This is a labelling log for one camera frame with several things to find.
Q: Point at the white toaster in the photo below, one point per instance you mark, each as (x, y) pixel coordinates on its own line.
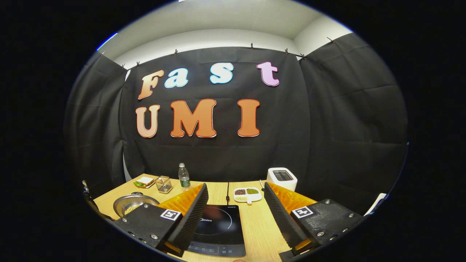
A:
(280, 185)

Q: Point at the row of black cloth clips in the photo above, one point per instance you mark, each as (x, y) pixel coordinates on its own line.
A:
(176, 52)

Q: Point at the black induction cooktop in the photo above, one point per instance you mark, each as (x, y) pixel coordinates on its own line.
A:
(222, 225)

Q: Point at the white divided dish of beans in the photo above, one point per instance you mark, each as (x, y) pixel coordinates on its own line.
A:
(255, 198)

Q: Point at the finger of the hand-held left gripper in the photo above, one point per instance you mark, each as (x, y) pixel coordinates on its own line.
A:
(88, 194)

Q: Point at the black backdrop cloth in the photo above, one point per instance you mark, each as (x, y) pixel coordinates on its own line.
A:
(233, 156)

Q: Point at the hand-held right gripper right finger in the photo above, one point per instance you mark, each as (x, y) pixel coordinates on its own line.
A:
(280, 218)

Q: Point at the clear plastic water bottle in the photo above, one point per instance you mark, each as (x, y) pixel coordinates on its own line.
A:
(184, 178)

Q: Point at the sandwich with lettuce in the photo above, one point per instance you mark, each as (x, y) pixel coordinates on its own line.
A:
(145, 181)

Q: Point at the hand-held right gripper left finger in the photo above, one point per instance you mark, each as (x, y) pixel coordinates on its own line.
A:
(191, 218)

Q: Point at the ceiling light strip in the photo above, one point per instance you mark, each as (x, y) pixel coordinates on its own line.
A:
(107, 41)

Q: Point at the pile of soybeans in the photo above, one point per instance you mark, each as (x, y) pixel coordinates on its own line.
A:
(131, 209)

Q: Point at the stainless steel pot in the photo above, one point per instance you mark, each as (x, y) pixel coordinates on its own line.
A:
(123, 202)

